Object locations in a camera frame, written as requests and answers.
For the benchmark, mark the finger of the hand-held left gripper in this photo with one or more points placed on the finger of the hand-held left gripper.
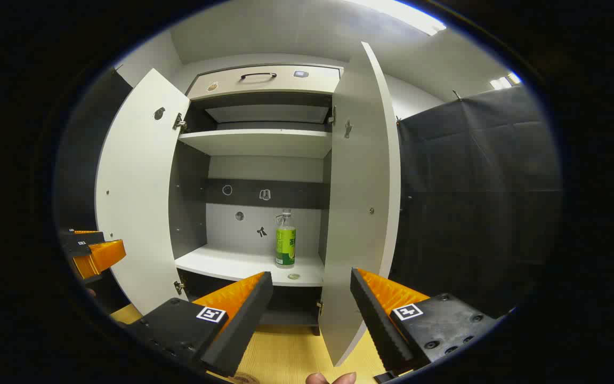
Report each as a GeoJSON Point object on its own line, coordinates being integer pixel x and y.
{"type": "Point", "coordinates": [99, 256]}
{"type": "Point", "coordinates": [80, 246]}

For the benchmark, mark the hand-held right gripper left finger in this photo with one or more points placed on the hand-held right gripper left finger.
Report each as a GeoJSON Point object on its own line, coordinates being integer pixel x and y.
{"type": "Point", "coordinates": [237, 325]}

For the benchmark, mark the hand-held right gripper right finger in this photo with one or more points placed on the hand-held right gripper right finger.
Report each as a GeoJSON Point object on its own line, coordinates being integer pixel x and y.
{"type": "Point", "coordinates": [373, 320]}

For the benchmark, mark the white cabinet door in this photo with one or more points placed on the white cabinet door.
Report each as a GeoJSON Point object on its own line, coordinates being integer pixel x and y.
{"type": "Point", "coordinates": [357, 213]}
{"type": "Point", "coordinates": [136, 202]}

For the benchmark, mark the green label bottle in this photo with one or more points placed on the green label bottle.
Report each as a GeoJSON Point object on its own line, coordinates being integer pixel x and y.
{"type": "Point", "coordinates": [285, 245]}

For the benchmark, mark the white grey cabinet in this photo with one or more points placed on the white grey cabinet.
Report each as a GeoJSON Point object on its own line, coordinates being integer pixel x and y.
{"type": "Point", "coordinates": [264, 176]}

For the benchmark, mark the white cabinet shelf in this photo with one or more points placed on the white cabinet shelf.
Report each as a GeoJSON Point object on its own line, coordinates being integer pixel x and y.
{"type": "Point", "coordinates": [256, 143]}
{"type": "Point", "coordinates": [232, 264]}

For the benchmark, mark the white cabinet drawer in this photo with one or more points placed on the white cabinet drawer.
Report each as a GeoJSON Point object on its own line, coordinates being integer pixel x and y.
{"type": "Point", "coordinates": [285, 85]}

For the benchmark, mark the black backdrop cloth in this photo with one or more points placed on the black backdrop cloth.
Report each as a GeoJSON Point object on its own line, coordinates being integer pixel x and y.
{"type": "Point", "coordinates": [472, 202]}

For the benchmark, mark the black cloth clip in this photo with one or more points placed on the black cloth clip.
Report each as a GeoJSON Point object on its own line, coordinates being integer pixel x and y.
{"type": "Point", "coordinates": [455, 95]}

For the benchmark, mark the small ceiling light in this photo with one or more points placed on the small ceiling light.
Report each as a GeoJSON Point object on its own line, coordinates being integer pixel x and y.
{"type": "Point", "coordinates": [505, 81]}

